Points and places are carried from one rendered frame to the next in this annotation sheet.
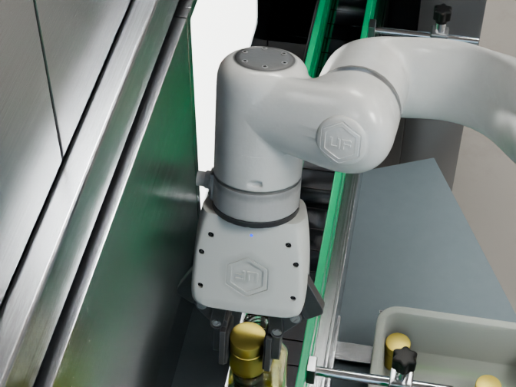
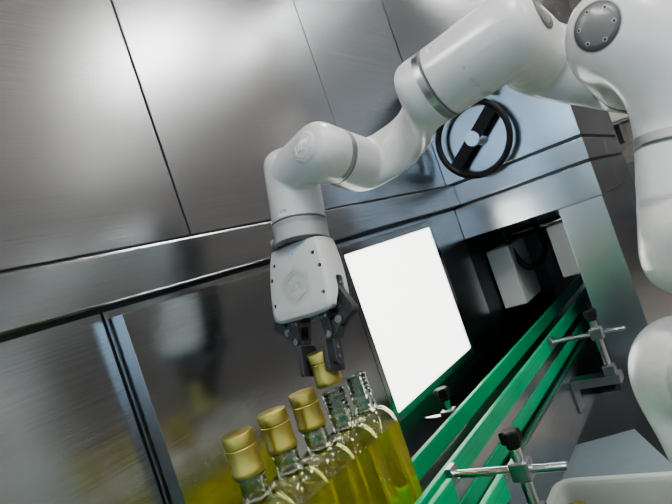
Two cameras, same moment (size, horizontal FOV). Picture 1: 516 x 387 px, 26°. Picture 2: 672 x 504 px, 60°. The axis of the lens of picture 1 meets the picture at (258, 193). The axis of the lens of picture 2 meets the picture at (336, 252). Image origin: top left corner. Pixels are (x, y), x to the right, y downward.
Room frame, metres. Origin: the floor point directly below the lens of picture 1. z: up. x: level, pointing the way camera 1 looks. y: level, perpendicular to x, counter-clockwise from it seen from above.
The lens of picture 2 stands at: (-0.04, -0.34, 1.29)
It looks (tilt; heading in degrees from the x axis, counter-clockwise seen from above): 1 degrees up; 24
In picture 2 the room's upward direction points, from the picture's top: 19 degrees counter-clockwise
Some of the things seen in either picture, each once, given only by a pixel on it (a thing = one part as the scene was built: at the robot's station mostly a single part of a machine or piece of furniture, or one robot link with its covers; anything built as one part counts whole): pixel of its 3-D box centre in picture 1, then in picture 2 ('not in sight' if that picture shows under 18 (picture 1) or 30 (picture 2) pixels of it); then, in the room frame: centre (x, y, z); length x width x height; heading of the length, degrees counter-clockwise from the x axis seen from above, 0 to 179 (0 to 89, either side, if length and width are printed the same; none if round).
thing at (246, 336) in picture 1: (248, 349); (324, 367); (0.61, 0.01, 1.17); 0.04 x 0.04 x 0.04
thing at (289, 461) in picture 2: not in sight; (283, 448); (0.50, 0.03, 1.12); 0.03 x 0.03 x 0.05
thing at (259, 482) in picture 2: not in sight; (249, 473); (0.44, 0.04, 1.12); 0.03 x 0.03 x 0.05
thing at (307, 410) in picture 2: not in sight; (307, 409); (0.56, 0.02, 1.14); 0.04 x 0.04 x 0.04
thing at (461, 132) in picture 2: not in sight; (474, 138); (1.56, -0.14, 1.49); 0.21 x 0.05 x 0.21; 80
